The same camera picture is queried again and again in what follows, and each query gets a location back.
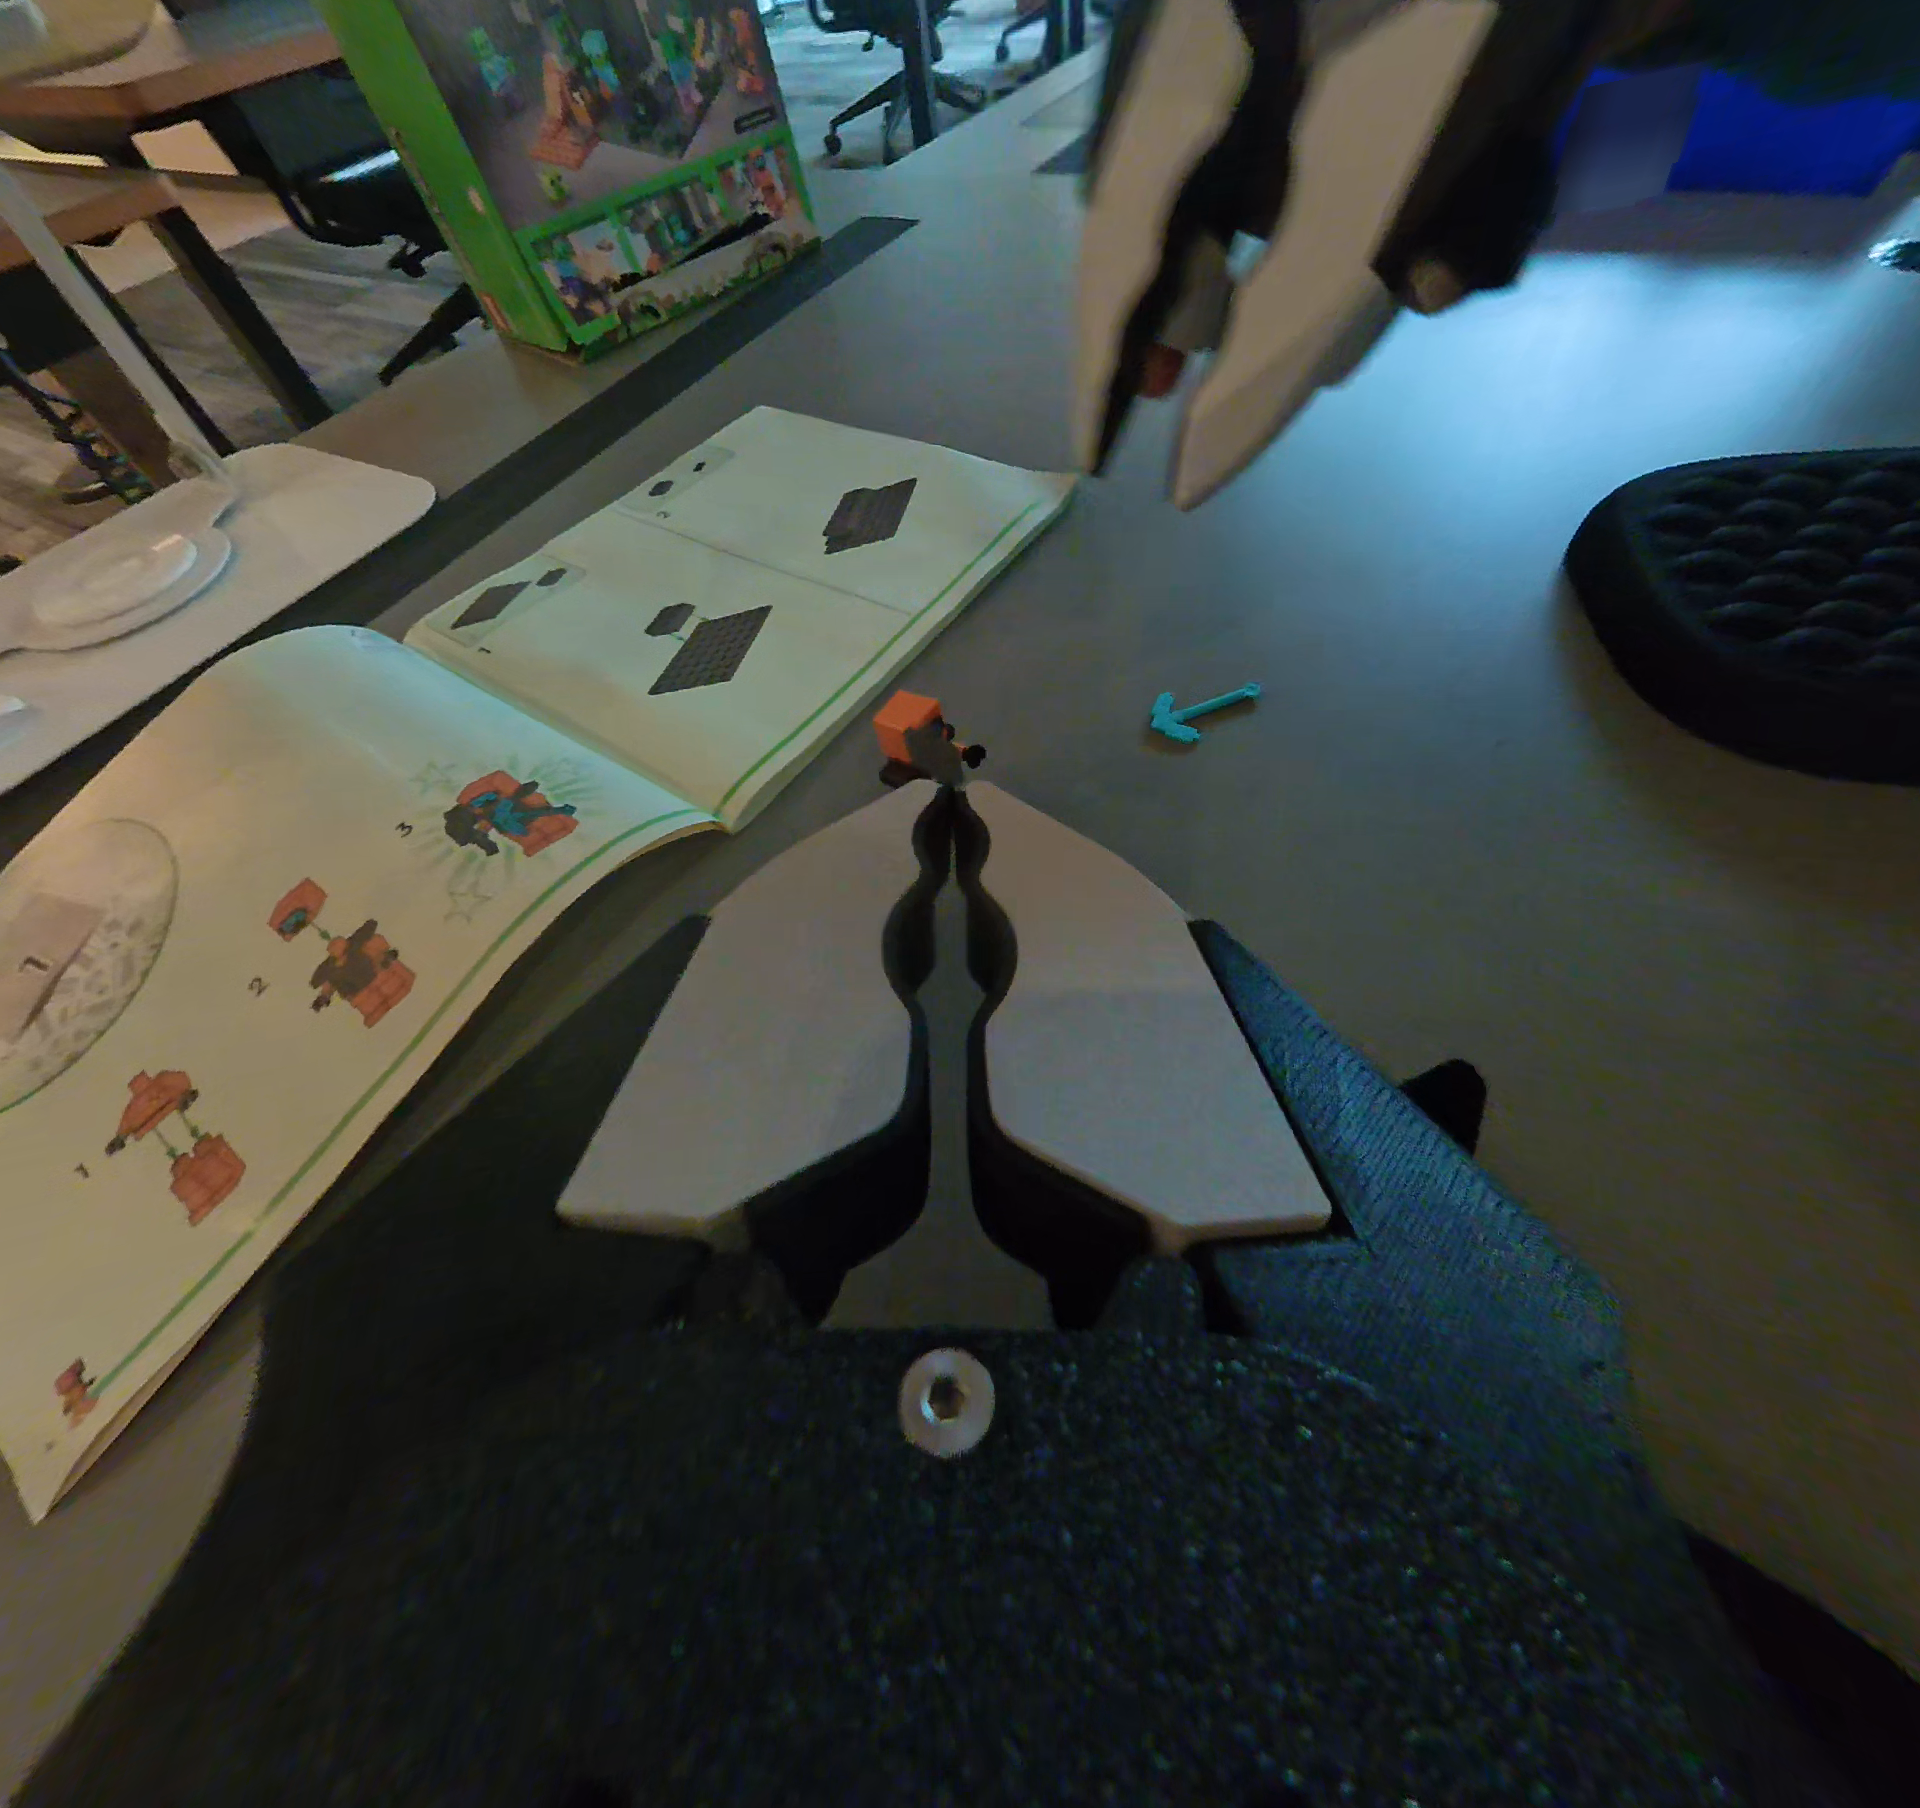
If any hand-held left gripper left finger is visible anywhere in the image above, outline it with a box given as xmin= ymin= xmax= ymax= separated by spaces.
xmin=557 ymin=788 xmax=938 ymax=1322

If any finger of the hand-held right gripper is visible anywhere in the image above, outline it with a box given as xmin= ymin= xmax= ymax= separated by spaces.
xmin=1075 ymin=0 xmax=1261 ymax=478
xmin=1166 ymin=0 xmax=1506 ymax=515

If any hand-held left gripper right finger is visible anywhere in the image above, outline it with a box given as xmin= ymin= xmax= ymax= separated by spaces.
xmin=942 ymin=778 xmax=1337 ymax=1331

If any teal toy pickaxe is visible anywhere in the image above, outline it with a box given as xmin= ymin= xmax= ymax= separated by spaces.
xmin=1148 ymin=684 xmax=1265 ymax=753

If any orange toy brick figure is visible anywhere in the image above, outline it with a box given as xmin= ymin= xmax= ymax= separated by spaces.
xmin=874 ymin=690 xmax=992 ymax=790

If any grey desk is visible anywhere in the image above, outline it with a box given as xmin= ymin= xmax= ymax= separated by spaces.
xmin=0 ymin=29 xmax=1920 ymax=1808

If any open instruction booklet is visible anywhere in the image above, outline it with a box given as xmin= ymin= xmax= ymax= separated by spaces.
xmin=0 ymin=405 xmax=1084 ymax=1525

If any blue storage bin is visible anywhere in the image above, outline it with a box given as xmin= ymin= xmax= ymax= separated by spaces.
xmin=1551 ymin=65 xmax=1920 ymax=201

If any black mesh pad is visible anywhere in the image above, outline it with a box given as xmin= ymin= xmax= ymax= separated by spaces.
xmin=1564 ymin=446 xmax=1920 ymax=788

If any white tray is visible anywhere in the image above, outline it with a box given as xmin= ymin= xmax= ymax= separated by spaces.
xmin=0 ymin=443 xmax=439 ymax=798

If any green toy set box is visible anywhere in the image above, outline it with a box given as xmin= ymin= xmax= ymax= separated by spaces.
xmin=247 ymin=0 xmax=825 ymax=363

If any wooden table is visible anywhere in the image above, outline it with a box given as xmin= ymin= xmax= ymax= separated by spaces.
xmin=0 ymin=0 xmax=392 ymax=430

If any short black desk cable cover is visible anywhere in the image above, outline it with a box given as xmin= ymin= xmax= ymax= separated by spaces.
xmin=1036 ymin=84 xmax=1113 ymax=177

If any long black desk cable cover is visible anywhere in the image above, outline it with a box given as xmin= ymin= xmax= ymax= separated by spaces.
xmin=428 ymin=215 xmax=921 ymax=538

